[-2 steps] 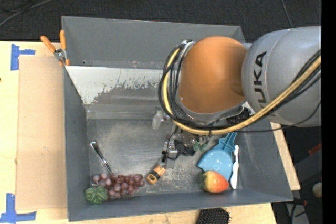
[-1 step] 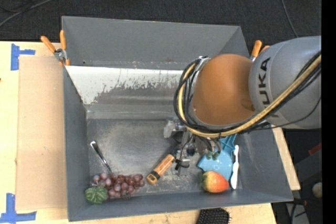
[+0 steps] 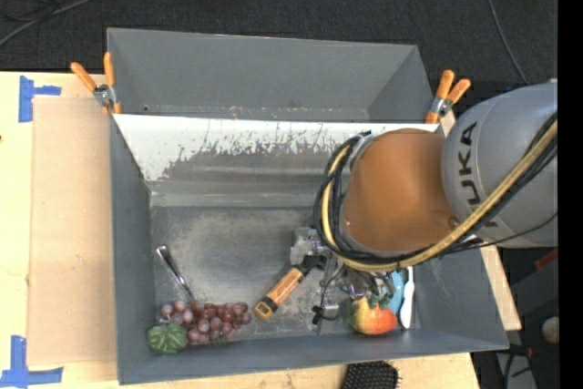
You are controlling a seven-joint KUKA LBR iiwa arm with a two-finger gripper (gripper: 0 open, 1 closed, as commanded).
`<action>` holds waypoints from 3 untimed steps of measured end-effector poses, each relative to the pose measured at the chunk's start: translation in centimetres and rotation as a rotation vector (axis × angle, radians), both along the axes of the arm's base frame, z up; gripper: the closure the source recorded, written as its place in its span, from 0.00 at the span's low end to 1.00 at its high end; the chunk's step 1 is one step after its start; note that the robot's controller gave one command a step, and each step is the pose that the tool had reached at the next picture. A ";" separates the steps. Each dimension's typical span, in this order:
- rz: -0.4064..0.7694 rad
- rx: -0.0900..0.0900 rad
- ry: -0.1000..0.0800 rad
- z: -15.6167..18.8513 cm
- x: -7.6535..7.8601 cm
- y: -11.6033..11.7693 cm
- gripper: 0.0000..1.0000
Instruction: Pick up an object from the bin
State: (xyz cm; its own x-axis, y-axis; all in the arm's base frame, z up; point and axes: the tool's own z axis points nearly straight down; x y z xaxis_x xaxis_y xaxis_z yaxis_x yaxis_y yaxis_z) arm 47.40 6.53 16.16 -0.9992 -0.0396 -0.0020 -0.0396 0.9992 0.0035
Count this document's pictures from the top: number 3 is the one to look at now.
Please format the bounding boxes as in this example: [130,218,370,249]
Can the small black and grey plug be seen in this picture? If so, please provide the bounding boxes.
[311,302,341,325]

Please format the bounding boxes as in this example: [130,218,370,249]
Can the orange and yellow toy pumpkin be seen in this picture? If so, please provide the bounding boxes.
[348,294,399,336]

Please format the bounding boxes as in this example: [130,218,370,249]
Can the white and blue plastic utensil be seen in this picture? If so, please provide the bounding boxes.
[390,266,416,330]

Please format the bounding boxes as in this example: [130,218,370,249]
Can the purple toy grape bunch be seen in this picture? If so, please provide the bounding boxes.
[159,299,253,345]

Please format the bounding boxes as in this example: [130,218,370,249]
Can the metal spoon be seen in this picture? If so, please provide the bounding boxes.
[156,244,197,302]

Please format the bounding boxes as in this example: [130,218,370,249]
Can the black hairbrush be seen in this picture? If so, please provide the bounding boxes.
[340,360,404,389]

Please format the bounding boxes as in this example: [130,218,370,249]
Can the green toy squash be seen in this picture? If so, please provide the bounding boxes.
[146,322,189,356]

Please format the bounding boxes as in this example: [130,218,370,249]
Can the grey metal bin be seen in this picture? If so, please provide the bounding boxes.
[105,26,510,386]

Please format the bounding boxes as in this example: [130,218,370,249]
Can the brown cardboard board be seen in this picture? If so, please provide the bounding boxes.
[26,95,119,369]

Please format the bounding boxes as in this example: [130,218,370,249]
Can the orange handled tool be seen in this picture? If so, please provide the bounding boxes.
[252,254,328,322]

